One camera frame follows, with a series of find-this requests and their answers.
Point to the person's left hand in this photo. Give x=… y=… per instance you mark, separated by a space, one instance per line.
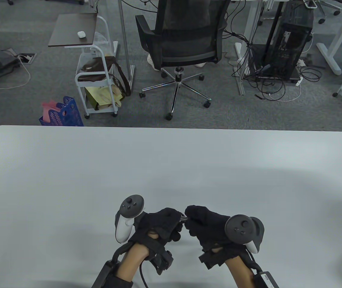
x=158 y=225

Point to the person's right hand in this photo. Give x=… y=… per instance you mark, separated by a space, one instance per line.
x=208 y=226

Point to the silver hex nut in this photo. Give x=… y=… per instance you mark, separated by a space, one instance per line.
x=182 y=218

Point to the person's right forearm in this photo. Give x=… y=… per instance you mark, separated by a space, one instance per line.
x=240 y=270

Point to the black forearm pack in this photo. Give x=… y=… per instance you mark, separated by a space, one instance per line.
x=106 y=274
x=267 y=280

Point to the person's left forearm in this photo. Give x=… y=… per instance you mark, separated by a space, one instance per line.
x=130 y=261

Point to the white and black controller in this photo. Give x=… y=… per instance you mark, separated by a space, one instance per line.
x=122 y=229
x=240 y=229

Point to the blue plastic basket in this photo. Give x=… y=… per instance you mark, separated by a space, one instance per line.
x=68 y=115

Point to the yellow-green paper bag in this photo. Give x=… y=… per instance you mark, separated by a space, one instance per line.
x=98 y=94

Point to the pink paper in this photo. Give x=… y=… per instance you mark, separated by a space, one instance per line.
x=49 y=108

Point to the brown bag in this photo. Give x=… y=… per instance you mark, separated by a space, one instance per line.
x=94 y=66

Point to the black mesh office chair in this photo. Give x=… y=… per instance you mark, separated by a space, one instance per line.
x=186 y=39

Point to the white power adapter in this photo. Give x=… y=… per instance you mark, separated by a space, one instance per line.
x=301 y=62

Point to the silver aluminium pole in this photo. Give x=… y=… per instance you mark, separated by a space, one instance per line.
x=124 y=36

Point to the clear plastic bag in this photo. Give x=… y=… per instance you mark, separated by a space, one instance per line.
x=100 y=39

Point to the black computer tower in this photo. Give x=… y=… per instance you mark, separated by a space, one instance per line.
x=288 y=45

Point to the white earbud case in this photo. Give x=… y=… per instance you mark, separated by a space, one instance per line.
x=81 y=34

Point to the white desk leg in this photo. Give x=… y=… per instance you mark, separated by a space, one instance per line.
x=252 y=24
x=328 y=55

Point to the floor socket box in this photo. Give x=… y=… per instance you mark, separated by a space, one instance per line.
x=26 y=58

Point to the white cart with brown top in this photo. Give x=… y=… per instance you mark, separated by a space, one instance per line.
x=71 y=30

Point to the grey office chair base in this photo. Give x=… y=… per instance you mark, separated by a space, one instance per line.
x=321 y=20

